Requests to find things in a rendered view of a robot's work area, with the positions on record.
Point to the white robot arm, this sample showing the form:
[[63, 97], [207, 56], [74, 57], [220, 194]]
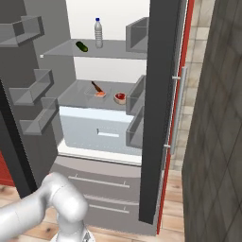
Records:
[[63, 201]]

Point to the white fridge crisper drawer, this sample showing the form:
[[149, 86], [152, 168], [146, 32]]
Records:
[[100, 129]]

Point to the grey fridge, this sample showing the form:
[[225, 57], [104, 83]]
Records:
[[104, 104]]

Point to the grey glass fridge shelf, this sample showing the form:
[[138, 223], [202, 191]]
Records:
[[94, 95], [97, 49]]

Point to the dark grey right fridge door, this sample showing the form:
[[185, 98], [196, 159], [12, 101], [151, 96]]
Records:
[[159, 107]]

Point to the dark grey fridge door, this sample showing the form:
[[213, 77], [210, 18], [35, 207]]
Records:
[[22, 94], [159, 107]]

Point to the dark grey left fridge door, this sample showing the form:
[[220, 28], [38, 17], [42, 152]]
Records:
[[22, 94]]

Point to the red raw steak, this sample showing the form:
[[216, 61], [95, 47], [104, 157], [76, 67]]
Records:
[[120, 97]]

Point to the grey freezer drawer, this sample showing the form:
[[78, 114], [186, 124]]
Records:
[[100, 195]]

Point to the green cucumber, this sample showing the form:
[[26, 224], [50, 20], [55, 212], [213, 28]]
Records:
[[82, 46]]

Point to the clear plastic water bottle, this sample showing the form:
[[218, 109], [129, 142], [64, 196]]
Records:
[[98, 33]]

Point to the red cabinet panel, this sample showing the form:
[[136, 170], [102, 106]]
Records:
[[4, 171]]

